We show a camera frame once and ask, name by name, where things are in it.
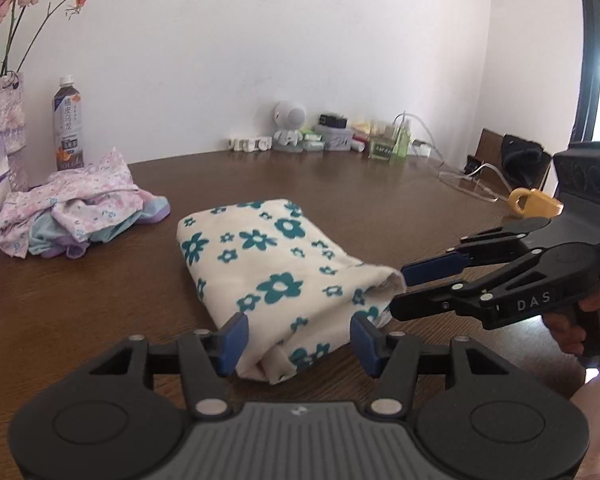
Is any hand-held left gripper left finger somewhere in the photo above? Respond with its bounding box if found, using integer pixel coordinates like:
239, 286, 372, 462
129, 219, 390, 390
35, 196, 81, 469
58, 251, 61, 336
87, 311, 250, 418

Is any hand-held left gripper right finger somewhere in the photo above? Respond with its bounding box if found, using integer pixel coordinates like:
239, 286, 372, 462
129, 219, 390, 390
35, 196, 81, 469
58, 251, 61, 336
350, 312, 513, 418

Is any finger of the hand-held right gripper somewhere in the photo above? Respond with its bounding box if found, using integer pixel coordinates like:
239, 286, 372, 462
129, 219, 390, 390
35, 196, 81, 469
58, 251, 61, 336
400, 217, 553, 288
390, 250, 556, 322

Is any cream teal-flowered garment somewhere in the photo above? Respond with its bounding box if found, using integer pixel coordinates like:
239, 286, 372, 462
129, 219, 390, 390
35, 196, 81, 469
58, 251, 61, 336
176, 199, 408, 386

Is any person's right hand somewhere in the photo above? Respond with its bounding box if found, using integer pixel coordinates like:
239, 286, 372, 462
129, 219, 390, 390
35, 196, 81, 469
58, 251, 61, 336
544, 269, 600, 357

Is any yellow mug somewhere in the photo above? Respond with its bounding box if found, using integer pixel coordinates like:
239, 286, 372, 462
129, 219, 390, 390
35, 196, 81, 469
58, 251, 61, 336
509, 187, 565, 220

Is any black pouch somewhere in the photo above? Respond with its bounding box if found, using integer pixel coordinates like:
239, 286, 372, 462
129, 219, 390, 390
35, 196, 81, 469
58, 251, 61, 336
500, 134, 546, 187

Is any green spray bottle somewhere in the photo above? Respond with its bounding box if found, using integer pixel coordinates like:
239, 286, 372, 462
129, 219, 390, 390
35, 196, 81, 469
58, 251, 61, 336
392, 122, 412, 160

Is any glass cup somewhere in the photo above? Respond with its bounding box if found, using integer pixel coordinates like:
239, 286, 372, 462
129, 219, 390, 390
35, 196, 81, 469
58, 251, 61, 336
369, 122, 397, 161

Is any light blue purple-trimmed garment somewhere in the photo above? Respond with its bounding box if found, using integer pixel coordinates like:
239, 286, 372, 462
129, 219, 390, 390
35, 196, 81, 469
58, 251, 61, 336
27, 194, 172, 259

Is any pink floral garment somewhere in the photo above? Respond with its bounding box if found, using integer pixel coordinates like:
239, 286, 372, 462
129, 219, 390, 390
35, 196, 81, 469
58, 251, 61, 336
0, 147, 146, 261

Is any white robot figurine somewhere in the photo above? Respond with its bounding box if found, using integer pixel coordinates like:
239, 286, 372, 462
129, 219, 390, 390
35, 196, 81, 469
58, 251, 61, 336
271, 100, 307, 153

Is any tea bottle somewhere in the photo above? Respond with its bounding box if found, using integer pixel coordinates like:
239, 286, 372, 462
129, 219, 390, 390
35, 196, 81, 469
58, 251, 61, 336
52, 75, 86, 172

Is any pink mottled vase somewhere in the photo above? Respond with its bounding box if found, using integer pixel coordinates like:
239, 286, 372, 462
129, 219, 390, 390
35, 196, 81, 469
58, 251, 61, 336
0, 71, 30, 193

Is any white charging cable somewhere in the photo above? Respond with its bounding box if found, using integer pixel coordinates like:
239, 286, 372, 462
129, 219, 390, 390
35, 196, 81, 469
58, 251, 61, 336
437, 162, 513, 206

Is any white charger with cable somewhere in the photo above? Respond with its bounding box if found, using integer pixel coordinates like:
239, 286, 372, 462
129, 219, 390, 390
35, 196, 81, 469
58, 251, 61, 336
395, 110, 446, 161

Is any dark window frame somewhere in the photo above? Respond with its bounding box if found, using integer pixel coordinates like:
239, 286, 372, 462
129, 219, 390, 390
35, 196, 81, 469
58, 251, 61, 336
572, 0, 600, 143

